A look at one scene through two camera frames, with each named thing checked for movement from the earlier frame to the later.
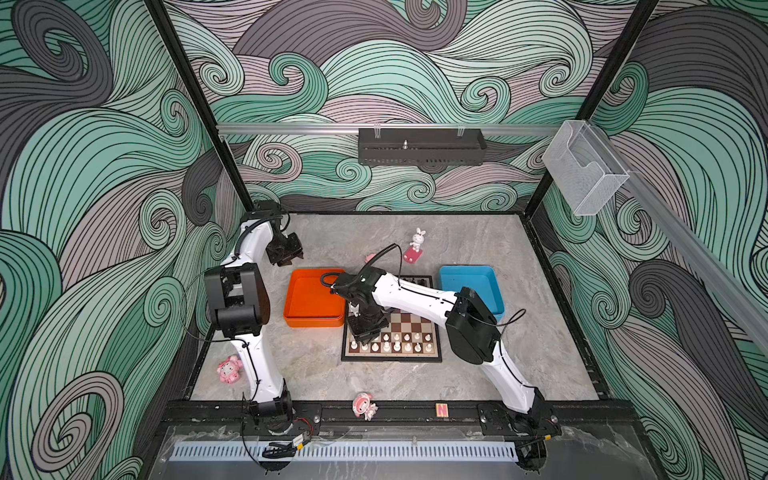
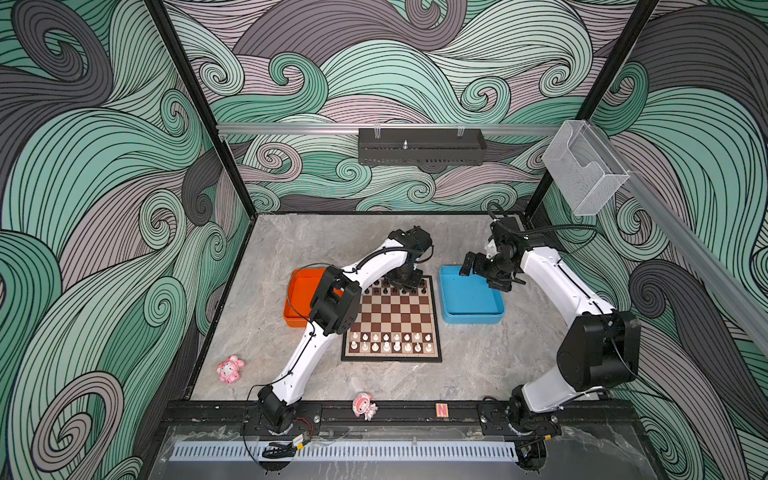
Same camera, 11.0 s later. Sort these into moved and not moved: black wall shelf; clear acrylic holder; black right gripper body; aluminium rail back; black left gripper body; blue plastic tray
Moved: black right gripper body; black left gripper body
Not moved: black wall shelf; blue plastic tray; clear acrylic holder; aluminium rail back
